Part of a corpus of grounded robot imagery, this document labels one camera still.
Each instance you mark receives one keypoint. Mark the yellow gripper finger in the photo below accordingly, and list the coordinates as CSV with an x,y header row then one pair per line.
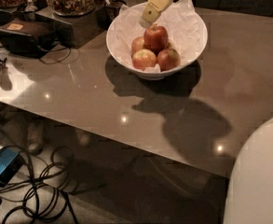
x,y
152,11

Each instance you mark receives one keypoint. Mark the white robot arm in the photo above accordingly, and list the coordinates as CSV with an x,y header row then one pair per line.
x,y
237,84

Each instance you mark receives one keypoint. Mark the metal scoop in cup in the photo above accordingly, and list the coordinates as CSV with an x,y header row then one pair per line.
x,y
28,11

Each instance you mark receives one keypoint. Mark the white ceramic bowl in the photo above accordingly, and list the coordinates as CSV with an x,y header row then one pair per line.
x,y
157,73

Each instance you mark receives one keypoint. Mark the dark wooden display stand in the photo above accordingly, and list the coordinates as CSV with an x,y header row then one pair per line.
x,y
73,32

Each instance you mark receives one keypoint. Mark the blue foot pedal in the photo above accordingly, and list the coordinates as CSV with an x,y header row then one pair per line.
x,y
10,163

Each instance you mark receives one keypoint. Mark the black cup with scoop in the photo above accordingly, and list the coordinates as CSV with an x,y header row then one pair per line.
x,y
106,14

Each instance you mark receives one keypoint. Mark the black box with label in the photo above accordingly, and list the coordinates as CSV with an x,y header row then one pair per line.
x,y
27,38

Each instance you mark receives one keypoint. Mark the white paper bowl liner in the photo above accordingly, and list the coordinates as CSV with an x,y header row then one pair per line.
x,y
179,25

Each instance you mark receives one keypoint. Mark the red apple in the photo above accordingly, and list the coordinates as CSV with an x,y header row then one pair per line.
x,y
156,37
168,59
137,44
144,58

